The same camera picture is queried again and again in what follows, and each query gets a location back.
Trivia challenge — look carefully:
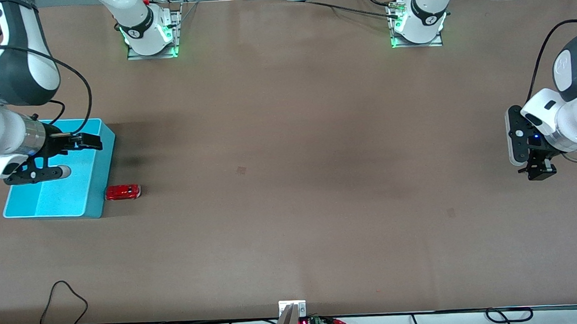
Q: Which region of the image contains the blue plastic storage box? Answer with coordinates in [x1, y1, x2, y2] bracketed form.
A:
[0, 115, 121, 225]

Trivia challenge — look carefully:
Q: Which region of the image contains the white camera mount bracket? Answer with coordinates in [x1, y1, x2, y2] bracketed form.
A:
[278, 299, 308, 320]

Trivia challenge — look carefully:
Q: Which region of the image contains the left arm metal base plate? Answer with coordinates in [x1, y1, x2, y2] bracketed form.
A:
[387, 0, 445, 50]

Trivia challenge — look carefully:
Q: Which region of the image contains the red beetle toy car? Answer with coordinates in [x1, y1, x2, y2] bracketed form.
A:
[104, 183, 142, 202]

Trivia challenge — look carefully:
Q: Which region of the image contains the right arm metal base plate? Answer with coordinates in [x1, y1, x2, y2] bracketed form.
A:
[123, 2, 185, 61]

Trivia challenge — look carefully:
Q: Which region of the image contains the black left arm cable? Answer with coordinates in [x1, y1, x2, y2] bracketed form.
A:
[461, 0, 577, 173]

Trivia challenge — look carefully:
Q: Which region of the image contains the thin black looped cable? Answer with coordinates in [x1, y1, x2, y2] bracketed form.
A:
[36, 278, 90, 324]

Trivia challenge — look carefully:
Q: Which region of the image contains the black coiled cable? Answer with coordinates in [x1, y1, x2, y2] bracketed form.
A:
[484, 306, 535, 324]

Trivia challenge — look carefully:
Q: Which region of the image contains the long black base cable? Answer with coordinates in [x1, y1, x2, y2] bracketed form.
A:
[286, 0, 403, 27]

